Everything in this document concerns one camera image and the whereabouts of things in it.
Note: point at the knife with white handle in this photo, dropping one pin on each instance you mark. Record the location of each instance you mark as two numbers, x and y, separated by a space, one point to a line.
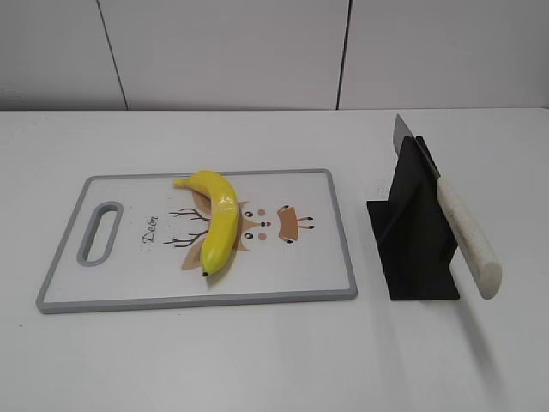
483 263

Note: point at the yellow plastic banana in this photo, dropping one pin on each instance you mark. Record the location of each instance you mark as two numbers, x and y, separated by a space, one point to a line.
224 217

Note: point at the white cutting board grey rim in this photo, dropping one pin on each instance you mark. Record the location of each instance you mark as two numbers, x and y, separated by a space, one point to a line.
133 242

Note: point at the black knife stand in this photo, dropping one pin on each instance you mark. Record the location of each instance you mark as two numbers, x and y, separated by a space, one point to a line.
414 240

